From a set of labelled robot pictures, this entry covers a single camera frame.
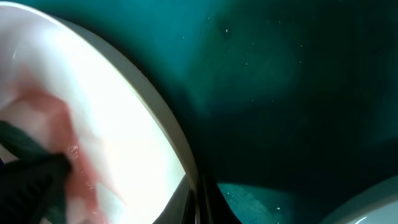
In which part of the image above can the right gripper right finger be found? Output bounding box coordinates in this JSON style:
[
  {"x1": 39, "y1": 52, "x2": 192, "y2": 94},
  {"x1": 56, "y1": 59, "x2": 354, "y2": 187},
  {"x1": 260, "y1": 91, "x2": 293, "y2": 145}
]
[{"x1": 198, "y1": 176, "x2": 242, "y2": 224}]

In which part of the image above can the light blue plate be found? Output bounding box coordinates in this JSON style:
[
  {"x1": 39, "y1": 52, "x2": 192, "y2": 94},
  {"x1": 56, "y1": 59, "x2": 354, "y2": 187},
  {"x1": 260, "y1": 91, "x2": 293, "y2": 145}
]
[{"x1": 321, "y1": 176, "x2": 397, "y2": 224}]

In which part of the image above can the green and pink sponge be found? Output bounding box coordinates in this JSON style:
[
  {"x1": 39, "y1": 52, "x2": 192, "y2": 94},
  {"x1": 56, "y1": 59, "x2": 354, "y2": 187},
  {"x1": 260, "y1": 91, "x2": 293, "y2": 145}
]
[{"x1": 1, "y1": 121, "x2": 72, "y2": 224}]

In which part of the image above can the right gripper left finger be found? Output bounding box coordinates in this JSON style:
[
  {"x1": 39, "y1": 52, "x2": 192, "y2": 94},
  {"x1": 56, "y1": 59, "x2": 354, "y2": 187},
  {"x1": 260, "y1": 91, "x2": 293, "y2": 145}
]
[{"x1": 153, "y1": 176, "x2": 196, "y2": 224}]

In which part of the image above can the white plate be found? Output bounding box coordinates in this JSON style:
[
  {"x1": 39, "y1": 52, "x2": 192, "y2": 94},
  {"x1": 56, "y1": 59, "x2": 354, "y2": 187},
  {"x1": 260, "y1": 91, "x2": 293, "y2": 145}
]
[{"x1": 1, "y1": 1, "x2": 198, "y2": 224}]

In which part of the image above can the teal plastic tray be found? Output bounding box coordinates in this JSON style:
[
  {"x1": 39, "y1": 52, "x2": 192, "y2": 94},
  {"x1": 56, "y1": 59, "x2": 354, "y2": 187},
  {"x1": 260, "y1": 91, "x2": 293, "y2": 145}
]
[{"x1": 18, "y1": 0, "x2": 398, "y2": 224}]

